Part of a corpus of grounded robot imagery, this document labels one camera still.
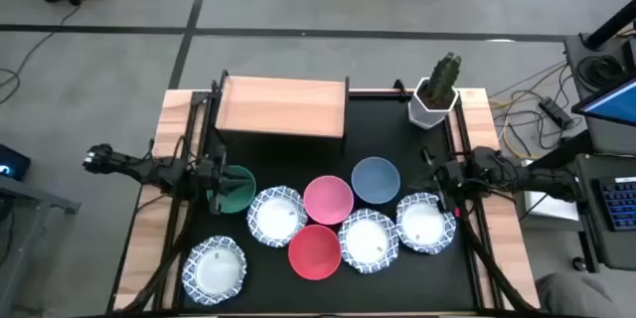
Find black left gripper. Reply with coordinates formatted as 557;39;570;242
194;156;249;216

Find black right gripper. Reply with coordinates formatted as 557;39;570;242
407;146;468;213

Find green plastic bowl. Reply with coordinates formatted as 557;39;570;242
206;164;257;215

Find blue plastic bowl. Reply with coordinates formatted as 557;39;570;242
350;156;401;206

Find blue patterned paper bowl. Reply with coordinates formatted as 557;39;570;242
337;208;401;275
181;235;248;306
246;185;309;249
395;191;458;255

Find pink plastic bowl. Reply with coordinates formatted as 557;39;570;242
302;174;355;227

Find red plastic bowl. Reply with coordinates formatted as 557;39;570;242
287;224;343;281

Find white hexagonal plant pot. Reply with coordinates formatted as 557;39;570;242
406;77;461;130

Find black table mat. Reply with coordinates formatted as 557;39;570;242
178;93;481;314

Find green cactus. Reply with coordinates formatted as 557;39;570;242
427;52;463;106

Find white paper sheet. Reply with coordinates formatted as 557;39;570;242
524;189;581;223

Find black power strip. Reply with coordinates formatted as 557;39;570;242
538;96;576;129

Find black diagonal bar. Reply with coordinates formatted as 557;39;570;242
539;129;596;173

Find person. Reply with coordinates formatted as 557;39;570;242
535;271;625;318

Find grey monitor desk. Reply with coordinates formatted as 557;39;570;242
562;33;636;156

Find black backlit keyboard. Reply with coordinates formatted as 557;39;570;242
595;174;636;233

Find grey keyboard desk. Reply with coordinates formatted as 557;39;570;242
573;152;636;273

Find grey metal desk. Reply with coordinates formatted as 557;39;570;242
0;173;81;318

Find computer monitor with blue screen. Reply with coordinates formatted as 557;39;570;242
569;77;636;128

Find black device with blue light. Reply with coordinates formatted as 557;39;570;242
0;143;32;183

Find black pole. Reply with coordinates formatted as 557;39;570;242
584;0;636;52

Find black aluminium table frame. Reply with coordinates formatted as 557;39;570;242
106;72;543;317

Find black power strip cable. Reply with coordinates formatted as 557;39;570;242
491;64;582;158

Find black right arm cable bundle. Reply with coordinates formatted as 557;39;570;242
456;201;536;313

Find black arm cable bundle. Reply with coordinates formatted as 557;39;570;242
121;206;193;313
456;201;536;313

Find yellow floor cable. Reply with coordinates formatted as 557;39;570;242
489;62;570;160

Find black left arm cable bundle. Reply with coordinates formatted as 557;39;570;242
121;206;193;313

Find coiled black cable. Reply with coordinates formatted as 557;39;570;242
575;54;628;91

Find black vacuum power cable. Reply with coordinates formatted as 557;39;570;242
0;4;83;105

